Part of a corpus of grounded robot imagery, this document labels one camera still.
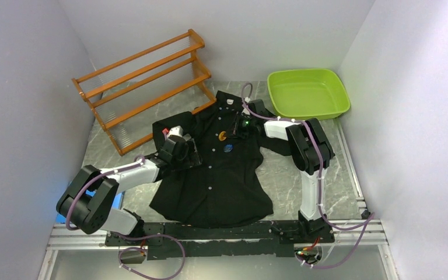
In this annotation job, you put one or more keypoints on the green plastic basin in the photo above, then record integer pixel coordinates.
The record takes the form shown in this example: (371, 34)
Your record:
(308, 93)

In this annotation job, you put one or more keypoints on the orange wooden rack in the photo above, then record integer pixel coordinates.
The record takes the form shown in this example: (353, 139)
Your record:
(125, 95)

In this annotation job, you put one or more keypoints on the blue foam pad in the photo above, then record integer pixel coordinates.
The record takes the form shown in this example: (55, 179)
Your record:
(116, 204)

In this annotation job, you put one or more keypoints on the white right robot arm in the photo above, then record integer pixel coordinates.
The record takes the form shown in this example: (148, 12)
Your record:
(310, 150)

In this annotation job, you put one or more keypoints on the orange round brooch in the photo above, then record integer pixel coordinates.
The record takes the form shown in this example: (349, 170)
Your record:
(222, 136)

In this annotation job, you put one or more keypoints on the blue round brooch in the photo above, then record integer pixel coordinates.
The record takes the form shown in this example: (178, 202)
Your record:
(228, 148)

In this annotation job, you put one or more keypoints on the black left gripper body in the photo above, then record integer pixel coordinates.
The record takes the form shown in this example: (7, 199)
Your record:
(183, 161)

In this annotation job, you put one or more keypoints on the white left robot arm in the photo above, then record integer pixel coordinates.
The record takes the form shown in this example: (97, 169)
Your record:
(87, 202)

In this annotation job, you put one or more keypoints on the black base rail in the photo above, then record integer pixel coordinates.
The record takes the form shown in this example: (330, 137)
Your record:
(274, 237)

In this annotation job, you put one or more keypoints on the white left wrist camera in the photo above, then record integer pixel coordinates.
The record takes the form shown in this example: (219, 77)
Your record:
(174, 134)

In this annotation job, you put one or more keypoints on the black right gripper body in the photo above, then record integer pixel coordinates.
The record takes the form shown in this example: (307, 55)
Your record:
(247, 126)

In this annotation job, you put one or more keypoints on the aluminium frame rail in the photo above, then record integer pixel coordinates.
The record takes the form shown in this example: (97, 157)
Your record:
(372, 234)

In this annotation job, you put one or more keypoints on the black button shirt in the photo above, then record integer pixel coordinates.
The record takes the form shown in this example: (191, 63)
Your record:
(224, 191)

